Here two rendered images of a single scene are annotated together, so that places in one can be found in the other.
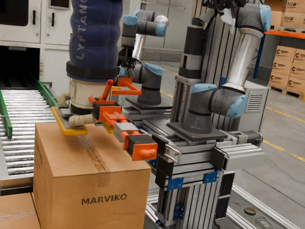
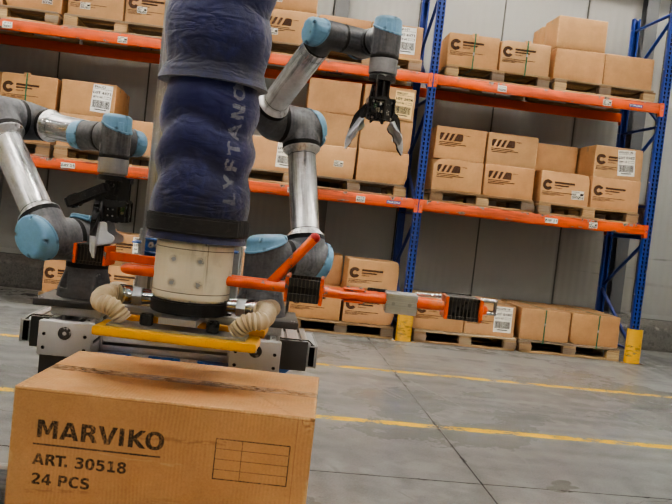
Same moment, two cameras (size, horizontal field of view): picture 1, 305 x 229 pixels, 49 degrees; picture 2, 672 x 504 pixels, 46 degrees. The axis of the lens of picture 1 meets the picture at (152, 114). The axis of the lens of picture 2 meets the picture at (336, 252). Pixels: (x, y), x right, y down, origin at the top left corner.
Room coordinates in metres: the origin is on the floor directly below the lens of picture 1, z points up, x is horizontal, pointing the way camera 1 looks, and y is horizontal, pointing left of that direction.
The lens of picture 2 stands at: (0.39, 1.72, 1.35)
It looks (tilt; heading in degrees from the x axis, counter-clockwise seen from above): 3 degrees down; 297
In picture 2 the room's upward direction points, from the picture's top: 6 degrees clockwise
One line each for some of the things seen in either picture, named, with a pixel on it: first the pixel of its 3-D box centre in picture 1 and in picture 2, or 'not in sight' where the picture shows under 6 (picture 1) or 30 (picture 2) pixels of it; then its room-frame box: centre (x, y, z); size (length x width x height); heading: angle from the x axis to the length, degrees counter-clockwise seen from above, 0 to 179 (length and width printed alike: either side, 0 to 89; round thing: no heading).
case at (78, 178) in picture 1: (84, 181); (175, 468); (1.45, 0.29, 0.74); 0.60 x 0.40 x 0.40; 27
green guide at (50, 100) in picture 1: (55, 102); not in sight; (3.23, 0.99, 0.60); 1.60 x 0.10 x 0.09; 30
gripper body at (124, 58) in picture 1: (127, 56); (112, 199); (1.81, 0.18, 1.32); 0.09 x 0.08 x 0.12; 27
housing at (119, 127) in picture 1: (125, 132); (400, 302); (1.04, 0.08, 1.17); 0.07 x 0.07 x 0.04; 27
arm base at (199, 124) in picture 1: (198, 119); (260, 296); (1.60, -0.23, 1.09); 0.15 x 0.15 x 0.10
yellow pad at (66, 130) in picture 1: (68, 116); (179, 328); (1.42, 0.37, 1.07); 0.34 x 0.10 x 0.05; 27
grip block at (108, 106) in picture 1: (106, 111); (304, 288); (1.23, 0.18, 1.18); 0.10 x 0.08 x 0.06; 117
